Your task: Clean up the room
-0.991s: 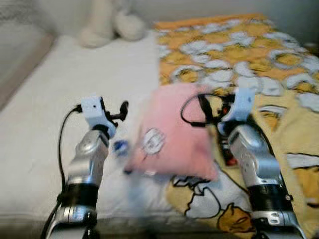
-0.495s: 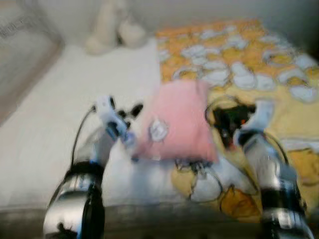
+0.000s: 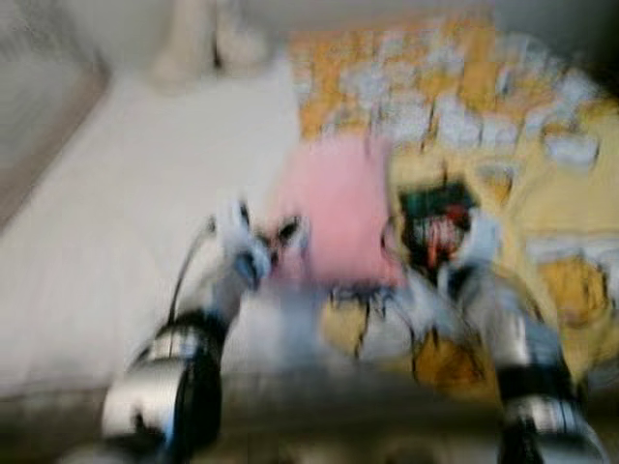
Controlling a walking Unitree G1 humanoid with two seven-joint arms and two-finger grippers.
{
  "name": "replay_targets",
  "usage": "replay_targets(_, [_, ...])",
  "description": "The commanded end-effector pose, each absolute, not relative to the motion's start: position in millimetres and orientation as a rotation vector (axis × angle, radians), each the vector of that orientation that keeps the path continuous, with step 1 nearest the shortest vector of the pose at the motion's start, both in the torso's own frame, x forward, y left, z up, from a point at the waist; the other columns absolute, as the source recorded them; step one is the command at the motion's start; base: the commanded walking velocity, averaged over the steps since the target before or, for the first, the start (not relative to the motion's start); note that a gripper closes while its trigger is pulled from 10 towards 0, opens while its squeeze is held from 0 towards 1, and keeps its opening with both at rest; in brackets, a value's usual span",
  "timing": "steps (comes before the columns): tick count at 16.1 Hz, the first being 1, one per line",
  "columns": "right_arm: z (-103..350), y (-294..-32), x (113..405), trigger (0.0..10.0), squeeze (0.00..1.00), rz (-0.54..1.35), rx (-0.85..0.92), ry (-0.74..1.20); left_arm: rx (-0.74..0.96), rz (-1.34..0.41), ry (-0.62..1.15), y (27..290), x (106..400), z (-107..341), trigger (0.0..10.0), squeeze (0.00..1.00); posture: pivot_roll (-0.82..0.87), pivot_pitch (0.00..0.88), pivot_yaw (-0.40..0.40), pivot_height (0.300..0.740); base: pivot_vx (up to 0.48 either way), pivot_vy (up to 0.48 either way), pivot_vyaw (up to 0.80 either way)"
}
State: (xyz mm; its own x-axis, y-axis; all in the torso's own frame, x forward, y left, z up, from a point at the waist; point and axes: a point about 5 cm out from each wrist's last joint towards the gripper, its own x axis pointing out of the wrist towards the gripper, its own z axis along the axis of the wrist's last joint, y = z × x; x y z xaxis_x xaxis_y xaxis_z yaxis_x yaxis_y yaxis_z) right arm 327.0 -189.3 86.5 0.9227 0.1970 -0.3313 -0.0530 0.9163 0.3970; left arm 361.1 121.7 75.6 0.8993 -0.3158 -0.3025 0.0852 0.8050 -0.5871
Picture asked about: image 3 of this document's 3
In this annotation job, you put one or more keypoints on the dark green red magazine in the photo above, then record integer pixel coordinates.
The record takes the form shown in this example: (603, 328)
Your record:
(426, 205)

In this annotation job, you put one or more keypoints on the yellow cartoon print blanket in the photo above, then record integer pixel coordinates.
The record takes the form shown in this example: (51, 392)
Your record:
(571, 193)

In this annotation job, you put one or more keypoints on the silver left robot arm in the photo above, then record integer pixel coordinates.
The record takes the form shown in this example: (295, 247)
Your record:
(174, 387)

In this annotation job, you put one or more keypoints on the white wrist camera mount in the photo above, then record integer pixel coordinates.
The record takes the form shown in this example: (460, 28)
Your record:
(237, 242)
(481, 242)

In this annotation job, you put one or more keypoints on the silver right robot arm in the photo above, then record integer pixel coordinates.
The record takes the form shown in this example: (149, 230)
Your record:
(522, 348)

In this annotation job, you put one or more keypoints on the cream plush toy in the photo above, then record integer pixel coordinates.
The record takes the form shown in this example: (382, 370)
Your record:
(193, 48)

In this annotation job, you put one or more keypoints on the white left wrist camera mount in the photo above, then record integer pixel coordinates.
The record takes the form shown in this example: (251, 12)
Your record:
(237, 242)

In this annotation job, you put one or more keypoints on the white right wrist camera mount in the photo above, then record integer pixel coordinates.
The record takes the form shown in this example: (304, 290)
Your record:
(481, 242)

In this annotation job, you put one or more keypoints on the pink plush pillow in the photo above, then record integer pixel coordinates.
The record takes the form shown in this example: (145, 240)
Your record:
(338, 213)

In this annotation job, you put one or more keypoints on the white quilted mattress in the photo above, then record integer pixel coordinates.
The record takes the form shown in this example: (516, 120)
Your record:
(126, 222)

